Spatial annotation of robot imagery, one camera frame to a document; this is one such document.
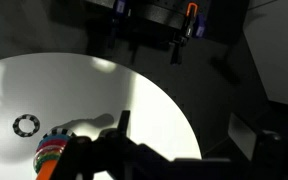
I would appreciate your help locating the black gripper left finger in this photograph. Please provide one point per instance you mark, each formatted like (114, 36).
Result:
(94, 156)

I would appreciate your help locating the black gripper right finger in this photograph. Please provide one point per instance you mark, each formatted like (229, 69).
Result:
(267, 150)

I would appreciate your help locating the orange rod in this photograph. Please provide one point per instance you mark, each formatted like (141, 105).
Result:
(47, 170)

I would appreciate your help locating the grey flat box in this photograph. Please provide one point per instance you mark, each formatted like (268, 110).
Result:
(242, 135)

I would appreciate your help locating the purple clamp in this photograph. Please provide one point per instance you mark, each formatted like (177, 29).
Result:
(120, 6)
(200, 29)

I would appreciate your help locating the white wall panel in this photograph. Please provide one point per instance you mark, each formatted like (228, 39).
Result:
(277, 46)

